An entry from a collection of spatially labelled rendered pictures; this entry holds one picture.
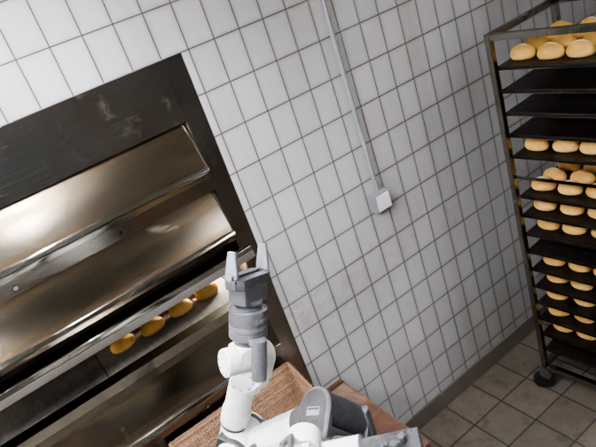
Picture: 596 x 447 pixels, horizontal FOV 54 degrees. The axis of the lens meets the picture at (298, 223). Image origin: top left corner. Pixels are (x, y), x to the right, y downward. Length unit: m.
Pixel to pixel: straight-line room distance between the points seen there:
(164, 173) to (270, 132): 0.43
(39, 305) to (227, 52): 1.03
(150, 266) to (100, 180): 0.33
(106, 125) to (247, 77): 0.52
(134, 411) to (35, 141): 1.00
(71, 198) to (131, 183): 0.19
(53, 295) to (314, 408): 1.01
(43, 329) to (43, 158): 0.54
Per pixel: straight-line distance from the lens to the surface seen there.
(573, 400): 3.21
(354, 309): 2.58
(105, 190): 1.96
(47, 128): 1.90
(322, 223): 2.35
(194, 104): 2.03
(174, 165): 2.01
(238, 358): 1.33
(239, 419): 1.47
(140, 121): 1.97
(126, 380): 2.18
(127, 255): 2.04
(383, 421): 2.43
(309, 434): 1.15
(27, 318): 2.02
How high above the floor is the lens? 2.29
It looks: 24 degrees down
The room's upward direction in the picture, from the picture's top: 20 degrees counter-clockwise
